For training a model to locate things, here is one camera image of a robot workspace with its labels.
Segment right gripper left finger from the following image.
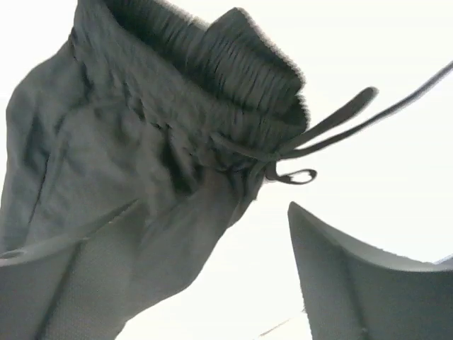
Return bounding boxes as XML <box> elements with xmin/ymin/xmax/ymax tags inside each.
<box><xmin>1</xmin><ymin>201</ymin><xmax>137</xmax><ymax>339</ymax></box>

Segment black trousers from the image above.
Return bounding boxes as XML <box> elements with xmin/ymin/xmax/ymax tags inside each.
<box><xmin>0</xmin><ymin>0</ymin><xmax>453</xmax><ymax>340</ymax></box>

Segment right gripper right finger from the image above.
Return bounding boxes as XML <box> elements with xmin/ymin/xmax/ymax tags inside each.
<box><xmin>287</xmin><ymin>203</ymin><xmax>452</xmax><ymax>340</ymax></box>

